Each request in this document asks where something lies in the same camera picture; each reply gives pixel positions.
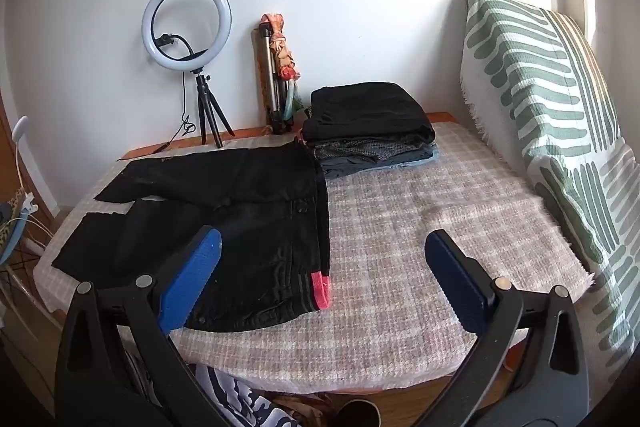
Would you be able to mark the light blue chair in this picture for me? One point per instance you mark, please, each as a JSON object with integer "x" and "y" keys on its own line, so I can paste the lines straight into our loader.
{"x": 7, "y": 237}

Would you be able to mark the folded grey mesh garment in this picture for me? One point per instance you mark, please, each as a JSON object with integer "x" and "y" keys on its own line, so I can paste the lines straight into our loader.
{"x": 370, "y": 151}

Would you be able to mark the black pants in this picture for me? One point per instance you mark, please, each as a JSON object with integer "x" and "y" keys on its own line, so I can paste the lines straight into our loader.
{"x": 370, "y": 112}
{"x": 260, "y": 217}

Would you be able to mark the folded blue jeans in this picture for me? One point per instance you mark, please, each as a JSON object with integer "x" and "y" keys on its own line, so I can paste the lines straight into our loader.
{"x": 432, "y": 155}

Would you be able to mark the leopard print cloth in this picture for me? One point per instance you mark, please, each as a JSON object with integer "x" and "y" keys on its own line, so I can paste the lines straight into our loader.
{"x": 16, "y": 202}

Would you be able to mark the white power strip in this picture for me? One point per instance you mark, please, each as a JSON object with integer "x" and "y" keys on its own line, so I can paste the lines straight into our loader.
{"x": 37, "y": 248}

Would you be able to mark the folded tripod with orange cloth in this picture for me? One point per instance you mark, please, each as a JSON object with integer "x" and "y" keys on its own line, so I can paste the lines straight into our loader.
{"x": 285, "y": 57}

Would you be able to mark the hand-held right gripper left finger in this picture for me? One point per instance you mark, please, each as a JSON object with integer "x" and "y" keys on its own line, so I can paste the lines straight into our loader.
{"x": 192, "y": 277}

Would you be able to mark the green striped white pillow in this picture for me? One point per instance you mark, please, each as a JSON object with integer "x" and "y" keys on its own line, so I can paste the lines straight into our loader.
{"x": 525, "y": 72}

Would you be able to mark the folded dark grey garment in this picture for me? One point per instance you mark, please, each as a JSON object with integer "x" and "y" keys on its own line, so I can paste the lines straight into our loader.
{"x": 350, "y": 167}

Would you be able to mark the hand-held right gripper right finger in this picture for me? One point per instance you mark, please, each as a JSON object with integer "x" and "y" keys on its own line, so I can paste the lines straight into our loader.
{"x": 455, "y": 277}

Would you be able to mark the folded black pants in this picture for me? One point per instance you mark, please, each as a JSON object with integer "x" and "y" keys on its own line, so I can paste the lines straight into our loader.
{"x": 370, "y": 112}

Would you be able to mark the white desk lamp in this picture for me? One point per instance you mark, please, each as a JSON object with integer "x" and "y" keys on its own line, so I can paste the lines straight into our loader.
{"x": 20, "y": 127}

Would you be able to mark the dark cup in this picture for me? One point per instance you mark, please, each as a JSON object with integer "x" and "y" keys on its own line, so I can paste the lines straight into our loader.
{"x": 357, "y": 414}

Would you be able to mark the blue and white striped cloth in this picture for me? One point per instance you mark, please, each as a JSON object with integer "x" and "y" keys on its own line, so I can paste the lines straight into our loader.
{"x": 235, "y": 399}

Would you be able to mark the beige checked blanket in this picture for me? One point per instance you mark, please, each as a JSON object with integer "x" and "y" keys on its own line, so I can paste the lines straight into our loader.
{"x": 400, "y": 187}

